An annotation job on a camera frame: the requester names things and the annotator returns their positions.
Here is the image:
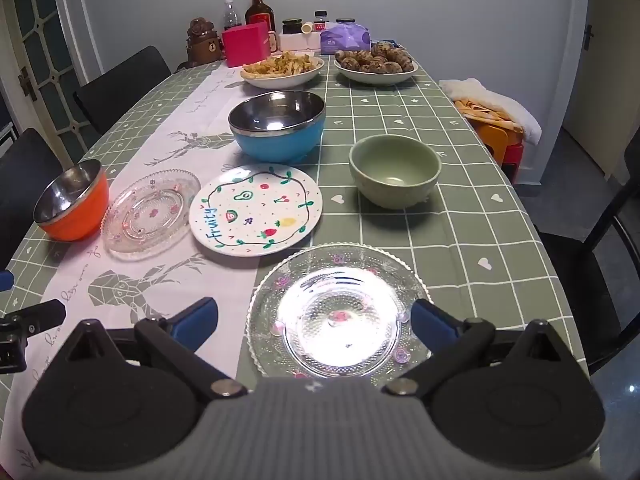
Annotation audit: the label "fried potato strips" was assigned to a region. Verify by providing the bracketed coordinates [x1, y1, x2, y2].
[244, 51, 321, 78]

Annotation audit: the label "orange patterned cloth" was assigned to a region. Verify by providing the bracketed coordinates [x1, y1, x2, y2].
[452, 97, 523, 133]

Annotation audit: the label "orange steel bowl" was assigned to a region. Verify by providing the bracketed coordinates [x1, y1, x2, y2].
[33, 159, 110, 242]

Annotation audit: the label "pink box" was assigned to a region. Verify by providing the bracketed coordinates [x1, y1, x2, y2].
[221, 22, 271, 68]

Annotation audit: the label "large floral glass plate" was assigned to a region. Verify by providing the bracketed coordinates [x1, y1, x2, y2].
[248, 242, 433, 380]

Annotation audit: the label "dark liquor bottle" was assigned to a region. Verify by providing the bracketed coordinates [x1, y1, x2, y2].
[245, 0, 276, 33]

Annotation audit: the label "purple tissue pack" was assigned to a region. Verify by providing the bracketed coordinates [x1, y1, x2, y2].
[320, 22, 373, 55]

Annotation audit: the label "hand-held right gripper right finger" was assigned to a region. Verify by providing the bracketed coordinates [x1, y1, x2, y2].
[382, 298, 571, 397]

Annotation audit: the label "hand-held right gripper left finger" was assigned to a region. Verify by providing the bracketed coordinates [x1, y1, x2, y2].
[65, 296, 249, 401]

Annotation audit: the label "brown bear bottle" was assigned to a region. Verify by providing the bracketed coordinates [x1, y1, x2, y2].
[186, 16, 224, 67]

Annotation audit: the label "small floral glass plate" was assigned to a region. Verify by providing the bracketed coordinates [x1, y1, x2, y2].
[101, 169, 202, 261]

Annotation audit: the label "white flat box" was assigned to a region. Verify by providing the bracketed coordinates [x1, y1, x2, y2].
[278, 31, 322, 51]

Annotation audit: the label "orange stool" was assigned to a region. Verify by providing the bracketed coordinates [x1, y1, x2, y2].
[470, 120, 526, 168]

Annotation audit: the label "cream door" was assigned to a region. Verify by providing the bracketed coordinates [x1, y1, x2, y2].
[562, 0, 640, 181]

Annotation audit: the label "green ceramic bowl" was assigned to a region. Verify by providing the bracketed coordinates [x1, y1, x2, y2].
[348, 134, 442, 210]

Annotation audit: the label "glass-paned door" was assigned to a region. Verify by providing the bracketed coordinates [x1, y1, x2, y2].
[0, 0, 96, 151]

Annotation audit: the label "clear water bottle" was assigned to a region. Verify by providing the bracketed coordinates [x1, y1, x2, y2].
[223, 0, 243, 31]

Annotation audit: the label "white fruit-print plate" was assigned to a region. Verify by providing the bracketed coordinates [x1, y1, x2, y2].
[188, 163, 324, 258]

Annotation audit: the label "black chair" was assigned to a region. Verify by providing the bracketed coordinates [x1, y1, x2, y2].
[73, 45, 172, 136]
[530, 140, 640, 376]
[0, 127, 66, 271]

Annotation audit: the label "blue steel bowl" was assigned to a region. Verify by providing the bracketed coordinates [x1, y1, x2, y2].
[228, 90, 327, 164]

